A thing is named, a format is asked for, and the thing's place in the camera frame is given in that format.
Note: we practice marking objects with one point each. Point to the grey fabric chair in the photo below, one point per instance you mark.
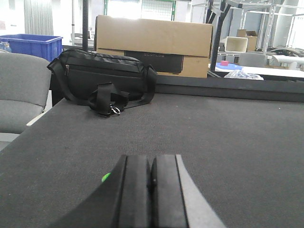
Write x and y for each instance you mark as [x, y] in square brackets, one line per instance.
[24, 87]

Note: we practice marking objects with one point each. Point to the small cardboard box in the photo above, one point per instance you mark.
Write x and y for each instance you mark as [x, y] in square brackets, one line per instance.
[251, 35]

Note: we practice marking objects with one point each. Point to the light blue tray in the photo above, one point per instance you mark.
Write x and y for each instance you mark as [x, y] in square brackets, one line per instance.
[229, 66]

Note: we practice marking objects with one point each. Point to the grey background chair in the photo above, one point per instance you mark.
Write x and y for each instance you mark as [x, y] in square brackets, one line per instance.
[249, 59]

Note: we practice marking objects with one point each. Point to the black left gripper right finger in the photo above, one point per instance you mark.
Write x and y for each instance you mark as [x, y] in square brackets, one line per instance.
[176, 200]

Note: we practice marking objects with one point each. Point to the black vertical pole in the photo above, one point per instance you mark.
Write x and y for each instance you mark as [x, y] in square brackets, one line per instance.
[85, 25]

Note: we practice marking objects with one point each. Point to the large cardboard box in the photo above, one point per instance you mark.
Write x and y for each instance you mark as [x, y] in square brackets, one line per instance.
[173, 48]

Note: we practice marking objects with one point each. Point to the pink block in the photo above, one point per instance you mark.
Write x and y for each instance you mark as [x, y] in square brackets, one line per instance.
[224, 63]

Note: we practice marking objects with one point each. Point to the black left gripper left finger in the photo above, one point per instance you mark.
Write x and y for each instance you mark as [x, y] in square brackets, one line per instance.
[121, 201]

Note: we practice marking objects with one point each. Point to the crumpled clear plastic bag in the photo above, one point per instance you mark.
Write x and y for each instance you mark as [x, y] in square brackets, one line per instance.
[240, 74]

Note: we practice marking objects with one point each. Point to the white rectangular bin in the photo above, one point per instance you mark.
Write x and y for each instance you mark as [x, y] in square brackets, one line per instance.
[236, 44]

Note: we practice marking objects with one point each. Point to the black table edge rail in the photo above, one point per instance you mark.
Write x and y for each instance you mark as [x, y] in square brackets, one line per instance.
[232, 88]

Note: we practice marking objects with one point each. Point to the blue plastic crate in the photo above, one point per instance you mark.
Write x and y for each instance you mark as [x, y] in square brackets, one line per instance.
[44, 46]

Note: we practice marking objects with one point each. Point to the black diagonal frame post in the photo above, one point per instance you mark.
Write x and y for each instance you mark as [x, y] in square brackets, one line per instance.
[221, 13]

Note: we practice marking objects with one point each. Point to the black shoulder bag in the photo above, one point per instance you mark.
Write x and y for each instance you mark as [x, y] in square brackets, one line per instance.
[108, 84]

